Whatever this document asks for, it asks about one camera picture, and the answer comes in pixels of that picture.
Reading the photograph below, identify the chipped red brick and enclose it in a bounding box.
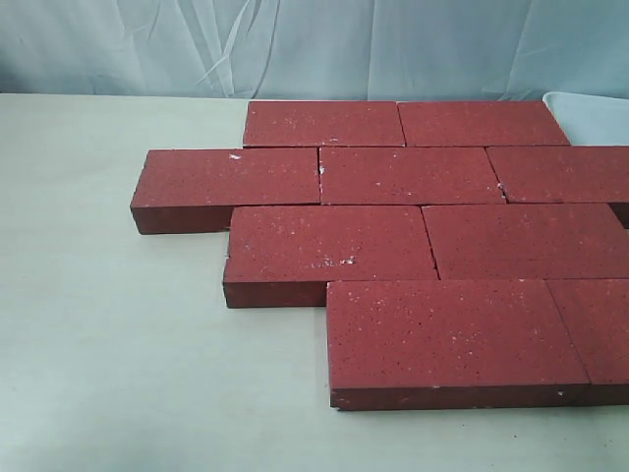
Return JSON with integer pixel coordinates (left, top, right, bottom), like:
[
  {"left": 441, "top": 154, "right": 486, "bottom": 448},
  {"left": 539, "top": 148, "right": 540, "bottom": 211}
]
[{"left": 319, "top": 147, "right": 505, "bottom": 206}]

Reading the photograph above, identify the white wrinkled backdrop cloth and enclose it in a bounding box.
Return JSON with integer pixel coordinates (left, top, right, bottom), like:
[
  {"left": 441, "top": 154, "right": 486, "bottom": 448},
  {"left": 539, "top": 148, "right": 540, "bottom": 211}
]
[{"left": 1, "top": 1, "right": 628, "bottom": 100}]

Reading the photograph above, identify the white plastic tray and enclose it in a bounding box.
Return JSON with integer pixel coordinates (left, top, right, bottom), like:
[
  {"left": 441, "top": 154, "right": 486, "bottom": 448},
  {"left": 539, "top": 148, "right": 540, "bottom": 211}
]
[{"left": 543, "top": 91, "right": 629, "bottom": 146}]

